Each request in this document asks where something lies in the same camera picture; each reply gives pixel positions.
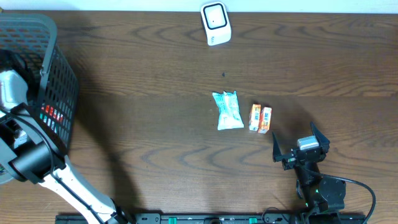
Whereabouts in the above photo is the green 3M adhesive package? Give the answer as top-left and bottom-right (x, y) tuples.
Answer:
(39, 104), (69, 140)

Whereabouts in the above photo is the white barcode scanner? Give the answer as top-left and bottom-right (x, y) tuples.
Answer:
(200, 1), (232, 46)

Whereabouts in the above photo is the mint green wipes pack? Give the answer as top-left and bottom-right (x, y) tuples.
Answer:
(212, 91), (244, 131)

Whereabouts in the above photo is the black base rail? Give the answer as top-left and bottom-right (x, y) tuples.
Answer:
(55, 212), (368, 224)

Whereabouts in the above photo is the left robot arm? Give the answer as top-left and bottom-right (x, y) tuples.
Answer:
(1, 50), (136, 223)

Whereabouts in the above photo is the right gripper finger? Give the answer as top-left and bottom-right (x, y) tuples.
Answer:
(272, 133), (282, 159)
(310, 121), (330, 152)

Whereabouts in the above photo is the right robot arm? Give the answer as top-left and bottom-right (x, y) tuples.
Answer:
(272, 123), (346, 223)

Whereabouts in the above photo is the orange tissue pack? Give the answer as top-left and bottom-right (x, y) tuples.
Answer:
(257, 107), (272, 134)
(249, 104), (261, 131)

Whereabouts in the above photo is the grey plastic mesh basket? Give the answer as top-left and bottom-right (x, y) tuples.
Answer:
(0, 12), (79, 185)

